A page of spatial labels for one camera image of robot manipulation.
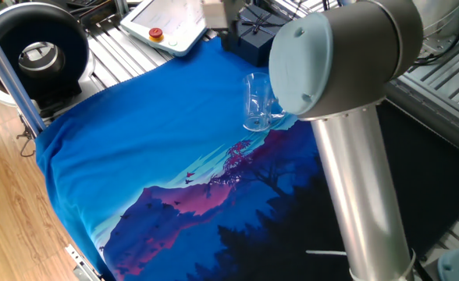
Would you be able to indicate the white rounded housing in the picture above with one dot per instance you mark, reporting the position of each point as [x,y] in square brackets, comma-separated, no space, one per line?
[440,15]

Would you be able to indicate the dark blue ribboned gift box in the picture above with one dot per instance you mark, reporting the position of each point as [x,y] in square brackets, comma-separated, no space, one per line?
[253,47]

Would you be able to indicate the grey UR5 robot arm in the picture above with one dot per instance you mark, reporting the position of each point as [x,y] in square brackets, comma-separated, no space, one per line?
[354,175]

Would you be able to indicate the blue landscape print cloth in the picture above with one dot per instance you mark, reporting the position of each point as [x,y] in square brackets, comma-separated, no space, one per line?
[116,136]

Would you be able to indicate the silver Schunk gripper body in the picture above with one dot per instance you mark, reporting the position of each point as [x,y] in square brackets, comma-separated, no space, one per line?
[215,13]

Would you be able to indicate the white teach pendant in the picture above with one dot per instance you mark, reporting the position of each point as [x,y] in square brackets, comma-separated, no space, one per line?
[167,23]

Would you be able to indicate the metal table bracket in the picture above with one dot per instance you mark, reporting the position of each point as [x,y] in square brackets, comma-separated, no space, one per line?
[79,265]

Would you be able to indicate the silver metal bar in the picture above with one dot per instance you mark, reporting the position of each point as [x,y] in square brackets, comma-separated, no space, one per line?
[11,78]

